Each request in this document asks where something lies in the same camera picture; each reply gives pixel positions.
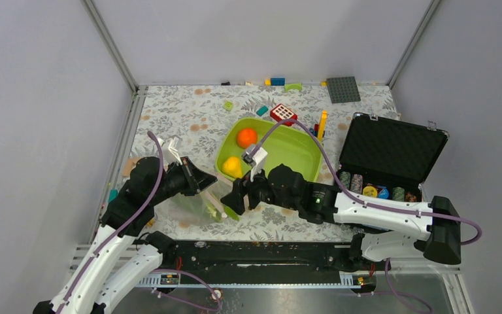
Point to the clear zip top bag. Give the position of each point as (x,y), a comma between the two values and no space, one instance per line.
(219,189)

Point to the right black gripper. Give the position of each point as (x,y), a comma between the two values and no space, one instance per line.
(234,200)

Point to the green arch brick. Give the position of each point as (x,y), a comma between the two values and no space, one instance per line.
(293,86)

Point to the yellow blue brick tower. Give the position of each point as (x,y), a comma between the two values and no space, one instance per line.
(318,130)

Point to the teal brick at edge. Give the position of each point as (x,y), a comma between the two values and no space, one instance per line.
(112,195)

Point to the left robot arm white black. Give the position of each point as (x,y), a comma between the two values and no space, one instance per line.
(95,287)

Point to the white green toy leek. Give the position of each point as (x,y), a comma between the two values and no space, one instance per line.
(205,209)

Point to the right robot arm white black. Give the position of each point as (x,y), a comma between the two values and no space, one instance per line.
(392,228)

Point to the black poker chip case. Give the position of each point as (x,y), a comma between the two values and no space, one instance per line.
(387,158)

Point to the floral table mat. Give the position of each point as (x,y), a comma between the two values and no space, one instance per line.
(197,116)

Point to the blue yellow brick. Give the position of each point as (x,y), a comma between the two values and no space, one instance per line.
(275,81)

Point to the orange toy fruit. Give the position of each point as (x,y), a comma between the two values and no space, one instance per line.
(246,137)

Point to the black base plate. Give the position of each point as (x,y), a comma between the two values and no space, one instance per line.
(249,264)

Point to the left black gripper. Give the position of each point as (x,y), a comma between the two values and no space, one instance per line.
(197,179)

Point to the teal small brick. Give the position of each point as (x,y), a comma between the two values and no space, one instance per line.
(261,111)

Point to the grey brick baseplate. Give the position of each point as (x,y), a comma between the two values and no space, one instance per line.
(343,90)

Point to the green plastic tray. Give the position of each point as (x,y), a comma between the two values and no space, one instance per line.
(290,146)

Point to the tan curved wooden piece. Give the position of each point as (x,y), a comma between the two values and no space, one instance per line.
(129,165)

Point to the small green brick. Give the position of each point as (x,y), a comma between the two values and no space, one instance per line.
(228,106)

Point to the red white window brick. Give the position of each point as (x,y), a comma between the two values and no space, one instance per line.
(281,112)

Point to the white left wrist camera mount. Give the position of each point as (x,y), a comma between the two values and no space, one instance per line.
(168,147)

